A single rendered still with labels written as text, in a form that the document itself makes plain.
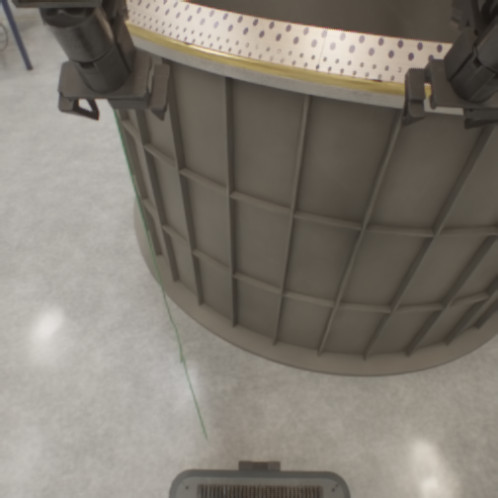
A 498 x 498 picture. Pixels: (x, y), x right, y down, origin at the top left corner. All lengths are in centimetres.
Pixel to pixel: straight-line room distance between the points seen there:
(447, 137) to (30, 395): 168
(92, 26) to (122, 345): 146
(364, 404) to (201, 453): 65
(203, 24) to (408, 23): 43
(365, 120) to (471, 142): 24
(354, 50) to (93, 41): 53
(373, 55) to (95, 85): 53
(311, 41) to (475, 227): 67
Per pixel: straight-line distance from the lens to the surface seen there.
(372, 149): 91
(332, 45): 83
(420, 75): 56
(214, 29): 92
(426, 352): 180
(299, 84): 80
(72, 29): 43
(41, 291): 205
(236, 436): 153
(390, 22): 85
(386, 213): 103
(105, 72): 48
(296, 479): 125
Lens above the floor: 148
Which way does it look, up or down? 49 degrees down
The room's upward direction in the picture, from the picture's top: 1 degrees clockwise
